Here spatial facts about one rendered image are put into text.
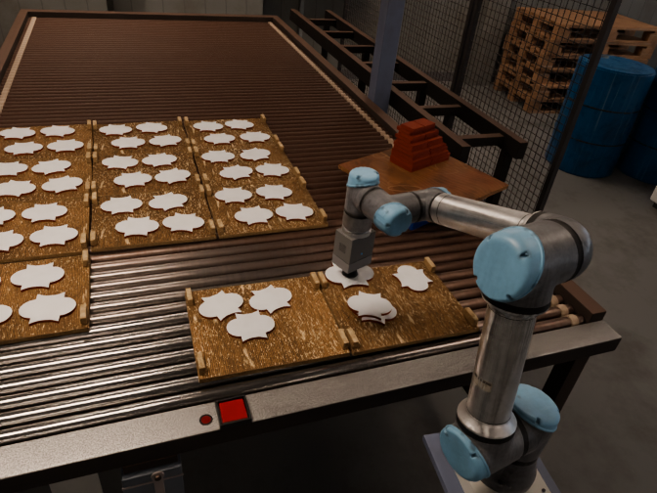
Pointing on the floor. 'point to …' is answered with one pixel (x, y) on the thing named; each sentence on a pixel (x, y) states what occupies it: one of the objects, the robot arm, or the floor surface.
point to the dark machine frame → (496, 133)
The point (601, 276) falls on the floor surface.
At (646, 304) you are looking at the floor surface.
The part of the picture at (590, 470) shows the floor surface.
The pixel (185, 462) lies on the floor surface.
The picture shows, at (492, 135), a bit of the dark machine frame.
